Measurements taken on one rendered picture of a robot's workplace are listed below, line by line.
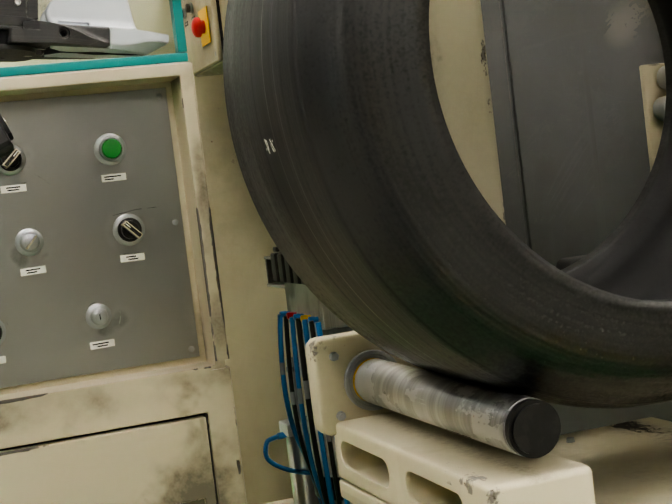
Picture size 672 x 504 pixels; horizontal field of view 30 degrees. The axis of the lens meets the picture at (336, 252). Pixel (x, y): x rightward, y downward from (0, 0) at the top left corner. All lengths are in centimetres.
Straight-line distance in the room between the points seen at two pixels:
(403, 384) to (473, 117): 33
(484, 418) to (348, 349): 30
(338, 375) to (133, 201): 43
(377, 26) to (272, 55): 10
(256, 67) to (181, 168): 60
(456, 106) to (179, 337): 48
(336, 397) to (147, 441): 34
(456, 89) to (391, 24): 45
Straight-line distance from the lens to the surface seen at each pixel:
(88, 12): 94
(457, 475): 100
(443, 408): 105
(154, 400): 153
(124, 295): 156
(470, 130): 133
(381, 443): 114
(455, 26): 134
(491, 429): 97
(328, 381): 125
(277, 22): 93
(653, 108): 158
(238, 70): 104
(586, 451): 129
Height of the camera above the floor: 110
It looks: 3 degrees down
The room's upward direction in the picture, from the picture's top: 7 degrees counter-clockwise
